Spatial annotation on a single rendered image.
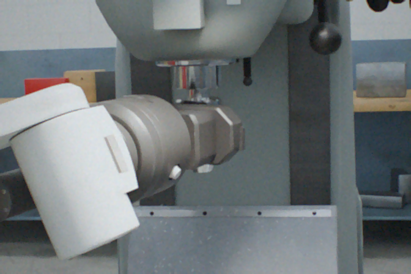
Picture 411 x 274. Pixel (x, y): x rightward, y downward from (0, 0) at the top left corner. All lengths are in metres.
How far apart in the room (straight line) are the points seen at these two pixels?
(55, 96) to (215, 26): 0.18
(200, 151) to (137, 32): 0.12
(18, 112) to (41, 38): 4.70
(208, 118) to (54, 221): 0.20
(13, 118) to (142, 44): 0.19
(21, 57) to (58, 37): 0.30
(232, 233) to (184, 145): 0.52
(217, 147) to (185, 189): 0.47
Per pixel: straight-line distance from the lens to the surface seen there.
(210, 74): 0.74
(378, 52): 4.98
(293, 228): 1.15
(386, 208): 4.53
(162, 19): 0.63
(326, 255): 1.14
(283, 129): 1.14
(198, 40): 0.67
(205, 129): 0.68
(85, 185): 0.54
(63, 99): 0.55
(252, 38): 0.69
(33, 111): 0.54
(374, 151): 5.05
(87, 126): 0.55
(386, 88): 4.46
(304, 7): 0.86
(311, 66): 1.12
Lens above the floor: 1.35
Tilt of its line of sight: 9 degrees down
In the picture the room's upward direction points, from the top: 2 degrees counter-clockwise
